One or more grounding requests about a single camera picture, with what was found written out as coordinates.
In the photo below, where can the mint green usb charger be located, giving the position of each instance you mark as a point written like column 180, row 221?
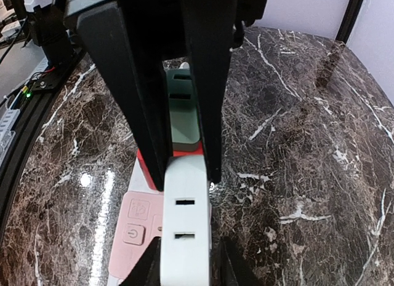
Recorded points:
column 183, row 112

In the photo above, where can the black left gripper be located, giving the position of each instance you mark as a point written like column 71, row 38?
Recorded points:
column 136, row 78

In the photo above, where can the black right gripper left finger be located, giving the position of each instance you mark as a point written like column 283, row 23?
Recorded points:
column 147, row 270

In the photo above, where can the white power strip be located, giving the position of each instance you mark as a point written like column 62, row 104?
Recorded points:
column 137, row 184

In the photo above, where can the red cube socket adapter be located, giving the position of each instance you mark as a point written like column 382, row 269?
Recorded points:
column 196, row 150

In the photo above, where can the light blue cable duct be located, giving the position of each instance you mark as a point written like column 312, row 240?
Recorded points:
column 7, row 134

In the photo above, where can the small white adapter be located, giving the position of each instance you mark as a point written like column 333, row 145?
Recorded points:
column 186, row 236

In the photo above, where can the black corner frame post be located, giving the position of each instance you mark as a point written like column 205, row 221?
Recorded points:
column 349, row 19

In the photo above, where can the black front frame rail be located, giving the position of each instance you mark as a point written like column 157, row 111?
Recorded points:
column 33, row 112

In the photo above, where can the pink cube socket adapter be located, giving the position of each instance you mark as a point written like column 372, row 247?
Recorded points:
column 140, row 220

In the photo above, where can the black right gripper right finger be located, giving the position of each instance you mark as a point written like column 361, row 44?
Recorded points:
column 233, row 268

